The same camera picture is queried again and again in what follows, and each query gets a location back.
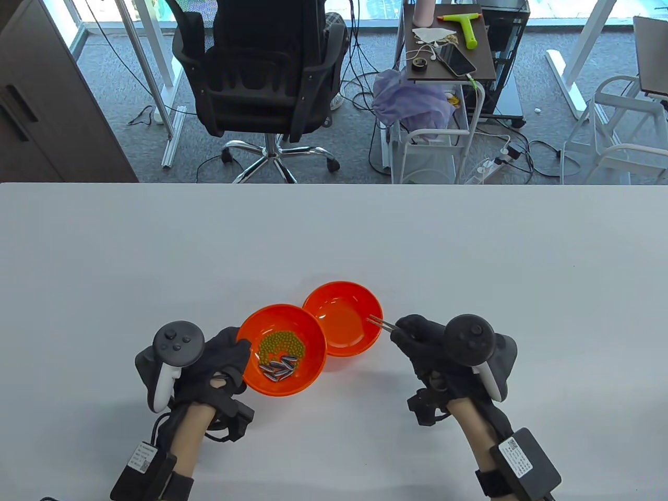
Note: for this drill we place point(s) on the person's left hand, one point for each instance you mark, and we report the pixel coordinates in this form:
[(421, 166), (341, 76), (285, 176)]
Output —
[(224, 360)]

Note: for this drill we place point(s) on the person's right hand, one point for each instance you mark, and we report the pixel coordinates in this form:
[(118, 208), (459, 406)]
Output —
[(422, 339)]

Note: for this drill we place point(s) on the metal tweezers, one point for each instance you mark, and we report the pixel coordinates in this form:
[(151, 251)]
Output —
[(378, 322)]

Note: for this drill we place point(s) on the pile of sunflower seeds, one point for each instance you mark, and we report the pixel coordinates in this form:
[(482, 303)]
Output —
[(276, 369)]

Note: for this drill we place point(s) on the orange bowl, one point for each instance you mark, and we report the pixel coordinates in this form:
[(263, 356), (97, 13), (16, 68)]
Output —
[(292, 321), (344, 310)]

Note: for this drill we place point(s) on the black labelled left forearm box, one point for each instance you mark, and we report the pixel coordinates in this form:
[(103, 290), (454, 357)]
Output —
[(141, 477)]

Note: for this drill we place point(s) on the black labelled right forearm box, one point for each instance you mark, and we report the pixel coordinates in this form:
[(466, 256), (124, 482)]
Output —
[(532, 467)]

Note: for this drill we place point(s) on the person's left forearm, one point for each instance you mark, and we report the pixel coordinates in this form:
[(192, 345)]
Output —
[(190, 438)]

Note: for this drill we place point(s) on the grey right hand controller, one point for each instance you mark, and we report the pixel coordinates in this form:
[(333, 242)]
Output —
[(469, 339)]

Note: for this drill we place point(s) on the grey hand controller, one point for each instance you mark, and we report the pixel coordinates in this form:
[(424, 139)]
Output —
[(177, 342), (469, 339)]

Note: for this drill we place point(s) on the grey left hand controller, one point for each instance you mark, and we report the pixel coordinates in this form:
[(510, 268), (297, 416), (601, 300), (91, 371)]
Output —
[(177, 342)]

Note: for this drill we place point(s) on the heap of green beans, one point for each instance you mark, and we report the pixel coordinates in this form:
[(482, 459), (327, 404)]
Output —
[(282, 344)]

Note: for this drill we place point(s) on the white power strip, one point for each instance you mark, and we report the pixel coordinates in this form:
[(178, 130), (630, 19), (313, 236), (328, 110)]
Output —
[(485, 168)]

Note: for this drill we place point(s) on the purple cloth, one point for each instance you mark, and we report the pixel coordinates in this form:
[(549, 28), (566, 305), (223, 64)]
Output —
[(412, 102)]

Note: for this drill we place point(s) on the white desk leg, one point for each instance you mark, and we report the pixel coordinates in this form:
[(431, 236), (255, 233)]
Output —
[(571, 88), (169, 125)]

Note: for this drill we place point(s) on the black office chair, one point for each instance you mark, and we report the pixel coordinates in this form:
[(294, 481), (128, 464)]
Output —
[(261, 104)]

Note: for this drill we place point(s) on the black tape roll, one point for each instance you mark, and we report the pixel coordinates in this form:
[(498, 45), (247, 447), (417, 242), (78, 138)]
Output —
[(419, 63)]

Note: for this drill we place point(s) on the black smartphone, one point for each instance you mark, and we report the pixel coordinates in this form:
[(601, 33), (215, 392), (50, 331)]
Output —
[(456, 60)]

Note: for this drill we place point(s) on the white cart with brown top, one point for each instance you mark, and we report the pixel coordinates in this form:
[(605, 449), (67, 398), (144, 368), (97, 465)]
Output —
[(482, 60)]

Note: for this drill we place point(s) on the white earphones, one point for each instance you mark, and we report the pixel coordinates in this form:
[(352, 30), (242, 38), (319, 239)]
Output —
[(420, 52)]

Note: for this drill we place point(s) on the white face mask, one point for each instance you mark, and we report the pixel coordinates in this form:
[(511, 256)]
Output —
[(430, 34)]

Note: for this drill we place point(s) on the dark brown cabinet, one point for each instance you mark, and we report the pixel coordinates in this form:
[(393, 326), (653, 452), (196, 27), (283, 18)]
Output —
[(42, 115)]

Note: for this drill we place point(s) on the green squeegee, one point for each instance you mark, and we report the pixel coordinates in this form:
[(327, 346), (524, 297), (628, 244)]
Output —
[(471, 36)]

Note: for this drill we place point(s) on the black equipment rack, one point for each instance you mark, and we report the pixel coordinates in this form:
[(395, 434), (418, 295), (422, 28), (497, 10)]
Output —
[(503, 31)]

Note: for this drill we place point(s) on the pink bottle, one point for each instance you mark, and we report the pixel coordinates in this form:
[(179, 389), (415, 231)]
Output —
[(424, 13)]

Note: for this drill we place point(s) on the grey panel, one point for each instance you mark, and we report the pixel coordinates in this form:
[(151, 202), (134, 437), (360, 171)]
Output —
[(652, 52)]

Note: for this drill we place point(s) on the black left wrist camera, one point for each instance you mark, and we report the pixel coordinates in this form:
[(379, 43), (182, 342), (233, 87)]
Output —
[(237, 417)]

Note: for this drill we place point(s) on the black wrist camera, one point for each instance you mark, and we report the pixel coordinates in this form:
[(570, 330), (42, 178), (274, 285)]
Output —
[(237, 417), (425, 409)]

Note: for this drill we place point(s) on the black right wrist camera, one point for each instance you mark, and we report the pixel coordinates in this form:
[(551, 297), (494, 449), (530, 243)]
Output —
[(425, 409)]

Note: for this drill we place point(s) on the white frame chair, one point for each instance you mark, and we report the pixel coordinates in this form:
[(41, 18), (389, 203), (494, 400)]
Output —
[(634, 149)]

